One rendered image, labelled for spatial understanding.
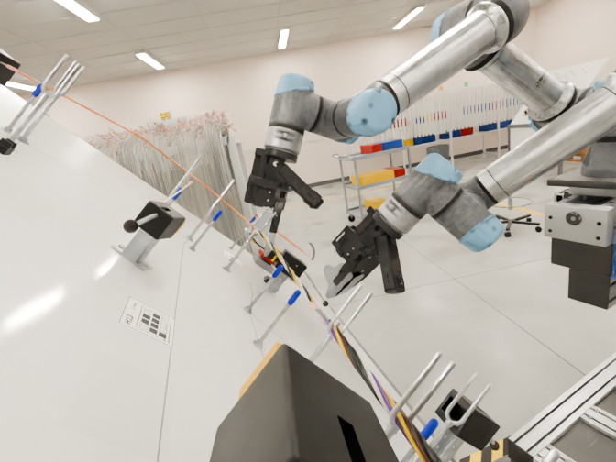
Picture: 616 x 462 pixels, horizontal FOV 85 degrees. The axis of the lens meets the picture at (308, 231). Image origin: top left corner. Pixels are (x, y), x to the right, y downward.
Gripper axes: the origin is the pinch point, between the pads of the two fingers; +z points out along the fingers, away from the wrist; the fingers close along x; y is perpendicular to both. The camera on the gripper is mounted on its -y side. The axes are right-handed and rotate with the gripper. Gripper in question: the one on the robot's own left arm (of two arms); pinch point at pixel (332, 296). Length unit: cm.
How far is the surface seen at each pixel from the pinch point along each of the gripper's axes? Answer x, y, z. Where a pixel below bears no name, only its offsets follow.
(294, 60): -453, 710, -29
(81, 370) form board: 53, -16, -10
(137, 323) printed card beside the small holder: 46.9, -10.9, -7.4
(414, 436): 39, -29, -20
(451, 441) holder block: 8.2, -31.8, -7.2
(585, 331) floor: -203, -36, -21
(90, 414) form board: 53, -19, -11
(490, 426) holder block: 5.8, -33.0, -12.1
